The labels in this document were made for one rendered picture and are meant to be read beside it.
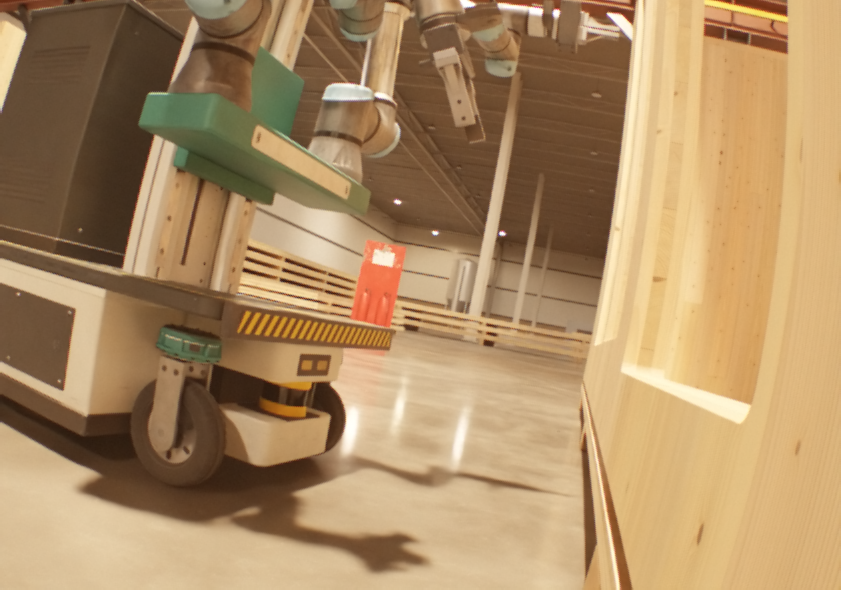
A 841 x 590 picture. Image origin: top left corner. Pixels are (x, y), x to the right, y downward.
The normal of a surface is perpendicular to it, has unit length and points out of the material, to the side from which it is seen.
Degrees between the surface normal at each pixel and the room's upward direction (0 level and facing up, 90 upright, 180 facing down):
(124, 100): 90
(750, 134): 90
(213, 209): 90
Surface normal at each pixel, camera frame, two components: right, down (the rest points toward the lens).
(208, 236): 0.93, 0.17
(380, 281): 0.02, -0.07
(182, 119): -0.29, -0.13
